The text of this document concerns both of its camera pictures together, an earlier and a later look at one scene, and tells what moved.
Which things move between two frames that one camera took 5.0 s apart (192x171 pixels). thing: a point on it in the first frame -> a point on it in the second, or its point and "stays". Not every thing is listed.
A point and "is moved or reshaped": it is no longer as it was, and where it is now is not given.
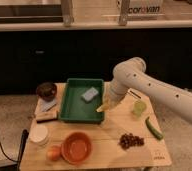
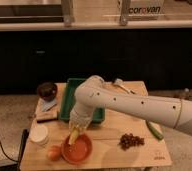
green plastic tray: (74, 108) stays
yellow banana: (102, 108) is moved or reshaped
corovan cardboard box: (142, 10) stays
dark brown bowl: (46, 91) stays
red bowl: (76, 148) stays
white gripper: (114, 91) -> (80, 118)
